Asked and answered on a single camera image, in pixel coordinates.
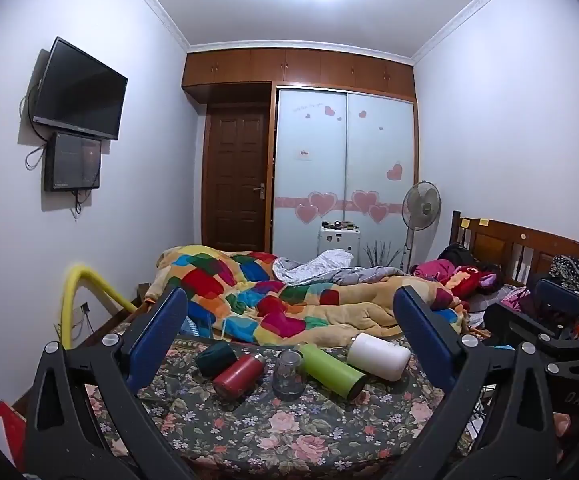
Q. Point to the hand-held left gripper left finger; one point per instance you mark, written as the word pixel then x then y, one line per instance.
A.
pixel 155 336

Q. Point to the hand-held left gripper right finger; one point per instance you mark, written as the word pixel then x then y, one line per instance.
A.
pixel 423 341

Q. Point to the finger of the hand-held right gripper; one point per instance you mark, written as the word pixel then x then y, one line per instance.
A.
pixel 559 294
pixel 517 325

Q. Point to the white cup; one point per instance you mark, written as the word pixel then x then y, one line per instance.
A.
pixel 378 357

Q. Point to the dark green cup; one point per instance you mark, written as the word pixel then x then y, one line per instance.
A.
pixel 215 360

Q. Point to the light green cup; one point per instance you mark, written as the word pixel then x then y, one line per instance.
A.
pixel 330 370

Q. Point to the clear glass cup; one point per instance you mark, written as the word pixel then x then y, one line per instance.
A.
pixel 289 377

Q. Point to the black white patterned bag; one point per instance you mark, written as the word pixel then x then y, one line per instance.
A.
pixel 569 270

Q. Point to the red plush toy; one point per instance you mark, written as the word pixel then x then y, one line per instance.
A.
pixel 469 280

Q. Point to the wooden headboard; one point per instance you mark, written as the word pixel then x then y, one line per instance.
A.
pixel 509 247

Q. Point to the pink cloth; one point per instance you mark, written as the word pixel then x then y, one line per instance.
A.
pixel 432 267

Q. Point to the red bottle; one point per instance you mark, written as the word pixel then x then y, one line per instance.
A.
pixel 238 376

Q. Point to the yellow foam tube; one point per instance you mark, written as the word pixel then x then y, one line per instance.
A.
pixel 77 280

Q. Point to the colourful patchwork blanket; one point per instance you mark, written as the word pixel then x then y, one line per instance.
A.
pixel 269 305

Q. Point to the grey white cloth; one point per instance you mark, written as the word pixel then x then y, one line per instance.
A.
pixel 319 266

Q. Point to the small white cabinet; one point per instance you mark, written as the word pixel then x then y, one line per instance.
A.
pixel 338 242

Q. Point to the standing fan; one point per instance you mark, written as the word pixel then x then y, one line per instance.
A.
pixel 422 205

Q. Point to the floral bed sheet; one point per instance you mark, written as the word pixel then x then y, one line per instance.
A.
pixel 269 430

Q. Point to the red paper sheet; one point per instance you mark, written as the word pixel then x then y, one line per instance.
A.
pixel 12 432

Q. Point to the brown wooden door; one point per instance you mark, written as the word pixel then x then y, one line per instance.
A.
pixel 237 180

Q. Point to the sliding wardrobe with heart stickers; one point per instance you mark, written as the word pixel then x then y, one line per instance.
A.
pixel 344 160

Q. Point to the wooden overhead cabinet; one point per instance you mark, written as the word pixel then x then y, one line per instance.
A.
pixel 299 70

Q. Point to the wall socket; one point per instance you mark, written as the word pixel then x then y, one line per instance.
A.
pixel 86 308

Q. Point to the small black wall screen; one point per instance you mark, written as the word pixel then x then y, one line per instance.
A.
pixel 72 162

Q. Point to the black wall television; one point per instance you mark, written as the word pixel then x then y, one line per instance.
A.
pixel 80 91

